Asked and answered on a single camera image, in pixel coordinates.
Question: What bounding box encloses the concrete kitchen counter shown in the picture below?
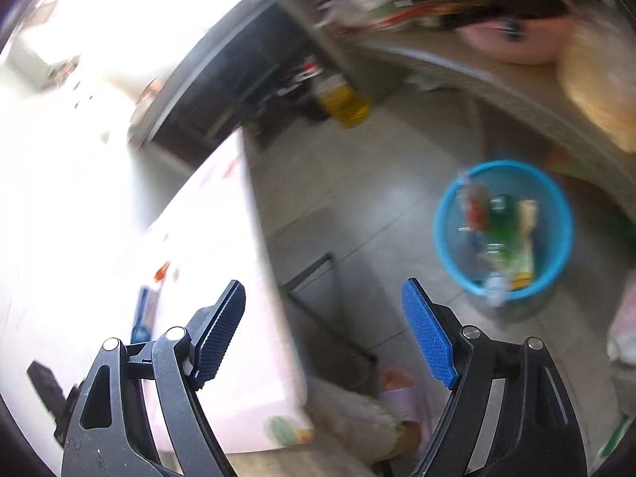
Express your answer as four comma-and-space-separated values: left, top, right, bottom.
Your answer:
126, 0, 359, 150

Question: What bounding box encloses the perforated metal shelf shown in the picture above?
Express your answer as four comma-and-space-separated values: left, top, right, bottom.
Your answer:
358, 35, 636, 194

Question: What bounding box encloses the person's foot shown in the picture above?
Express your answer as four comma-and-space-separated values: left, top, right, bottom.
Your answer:
382, 366, 416, 394

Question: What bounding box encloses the black frying pan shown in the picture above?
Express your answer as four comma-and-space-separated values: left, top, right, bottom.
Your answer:
437, 0, 567, 31

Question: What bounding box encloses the pink plastic bag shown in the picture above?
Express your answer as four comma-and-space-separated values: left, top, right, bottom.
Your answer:
607, 298, 636, 365

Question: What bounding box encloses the red snack bag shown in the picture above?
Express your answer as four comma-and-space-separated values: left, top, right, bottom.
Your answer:
460, 179, 493, 234

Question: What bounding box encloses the cooking oil bottle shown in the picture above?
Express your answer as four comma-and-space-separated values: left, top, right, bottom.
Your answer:
313, 72, 371, 128

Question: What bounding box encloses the black metal table frame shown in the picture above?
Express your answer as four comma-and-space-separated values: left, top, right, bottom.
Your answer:
279, 252, 379, 363

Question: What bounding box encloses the pink printed tablecloth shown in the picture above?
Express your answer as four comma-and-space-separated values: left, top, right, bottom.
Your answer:
0, 132, 316, 453

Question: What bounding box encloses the clear plastic bottle green label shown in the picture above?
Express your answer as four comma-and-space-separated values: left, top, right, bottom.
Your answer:
479, 196, 522, 304

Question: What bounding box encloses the white rag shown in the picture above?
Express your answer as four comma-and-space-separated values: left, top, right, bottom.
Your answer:
407, 72, 444, 91

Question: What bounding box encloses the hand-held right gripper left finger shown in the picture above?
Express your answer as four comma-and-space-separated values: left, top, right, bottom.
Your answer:
60, 279, 247, 477

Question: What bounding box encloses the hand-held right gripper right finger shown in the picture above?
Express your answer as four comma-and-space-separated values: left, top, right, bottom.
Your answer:
401, 278, 589, 477

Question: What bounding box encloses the pink slipper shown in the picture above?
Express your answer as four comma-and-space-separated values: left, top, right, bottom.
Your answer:
382, 386, 434, 458

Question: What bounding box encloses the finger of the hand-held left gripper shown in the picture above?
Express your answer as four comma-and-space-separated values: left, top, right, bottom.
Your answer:
130, 285, 156, 345

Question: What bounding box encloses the blue plastic basket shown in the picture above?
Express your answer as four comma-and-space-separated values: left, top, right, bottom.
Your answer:
432, 160, 574, 301

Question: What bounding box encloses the white orange medicine box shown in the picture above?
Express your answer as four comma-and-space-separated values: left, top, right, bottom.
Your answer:
509, 199, 541, 291

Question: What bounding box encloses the yellow plastic bag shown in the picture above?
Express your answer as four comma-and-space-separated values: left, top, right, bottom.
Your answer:
555, 20, 636, 155

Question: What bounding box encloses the copper pot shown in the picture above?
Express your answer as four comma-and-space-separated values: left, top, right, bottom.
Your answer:
132, 78, 161, 111

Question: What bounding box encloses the pink basin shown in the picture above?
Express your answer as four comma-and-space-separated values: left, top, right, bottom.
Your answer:
454, 12, 577, 65

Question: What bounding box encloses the black pot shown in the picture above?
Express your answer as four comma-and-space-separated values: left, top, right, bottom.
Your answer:
271, 57, 321, 112

